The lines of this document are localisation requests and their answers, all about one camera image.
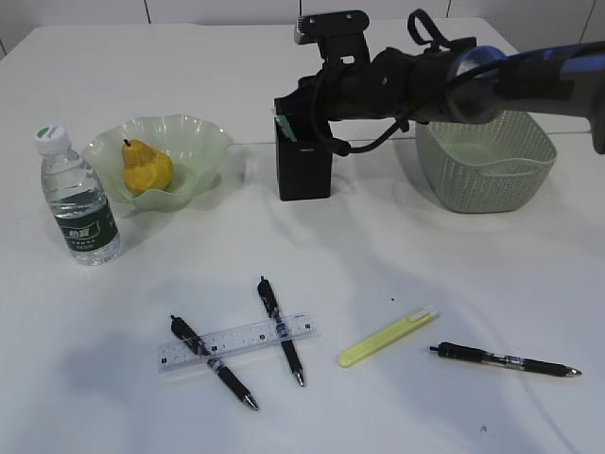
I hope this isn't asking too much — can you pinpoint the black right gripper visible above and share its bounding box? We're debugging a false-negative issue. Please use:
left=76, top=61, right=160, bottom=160
left=272, top=51, right=412, bottom=122

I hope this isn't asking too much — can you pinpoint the teal utility knife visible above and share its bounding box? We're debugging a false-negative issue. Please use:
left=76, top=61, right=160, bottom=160
left=274, top=114, right=298, bottom=143

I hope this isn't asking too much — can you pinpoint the yellow pear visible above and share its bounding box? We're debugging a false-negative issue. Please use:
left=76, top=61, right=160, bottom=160
left=122, top=139, right=174, bottom=196

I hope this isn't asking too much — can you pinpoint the yellow utility knife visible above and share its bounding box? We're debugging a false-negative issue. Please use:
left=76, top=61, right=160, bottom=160
left=337, top=306, right=440, bottom=368

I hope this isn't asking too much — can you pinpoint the clear water bottle green label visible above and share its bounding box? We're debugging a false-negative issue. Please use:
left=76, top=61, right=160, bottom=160
left=35, top=125, right=121, bottom=266

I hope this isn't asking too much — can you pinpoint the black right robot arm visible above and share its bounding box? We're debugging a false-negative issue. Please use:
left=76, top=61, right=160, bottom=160
left=275, top=42, right=604, bottom=156

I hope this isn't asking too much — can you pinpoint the black square pen holder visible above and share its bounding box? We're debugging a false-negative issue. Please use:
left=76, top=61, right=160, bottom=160
left=274, top=115, right=333, bottom=201

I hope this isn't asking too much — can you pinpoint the green wavy glass plate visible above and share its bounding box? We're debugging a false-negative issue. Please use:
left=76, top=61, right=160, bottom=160
left=82, top=113, right=233, bottom=211

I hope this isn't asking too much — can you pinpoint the black pen over ruler middle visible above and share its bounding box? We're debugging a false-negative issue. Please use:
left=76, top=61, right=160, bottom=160
left=257, top=276, right=306, bottom=388

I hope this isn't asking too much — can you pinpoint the green woven plastic basket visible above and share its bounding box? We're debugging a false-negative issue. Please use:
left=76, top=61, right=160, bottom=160
left=416, top=111, right=557, bottom=214

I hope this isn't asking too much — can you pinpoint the transparent plastic ruler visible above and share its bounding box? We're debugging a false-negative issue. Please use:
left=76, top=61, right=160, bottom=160
left=157, top=312, right=317, bottom=374

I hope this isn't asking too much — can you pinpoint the black pen under ruler left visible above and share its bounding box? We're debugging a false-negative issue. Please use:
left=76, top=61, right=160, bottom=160
left=170, top=315, right=259, bottom=411

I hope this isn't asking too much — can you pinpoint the black pen right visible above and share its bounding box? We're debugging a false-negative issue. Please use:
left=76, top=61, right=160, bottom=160
left=428, top=341, right=582, bottom=377

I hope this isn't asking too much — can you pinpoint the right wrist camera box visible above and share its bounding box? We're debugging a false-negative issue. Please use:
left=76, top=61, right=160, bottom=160
left=294, top=9, right=370, bottom=63

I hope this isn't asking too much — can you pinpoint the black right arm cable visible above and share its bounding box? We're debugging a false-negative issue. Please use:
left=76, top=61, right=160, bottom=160
left=309, top=9, right=478, bottom=157

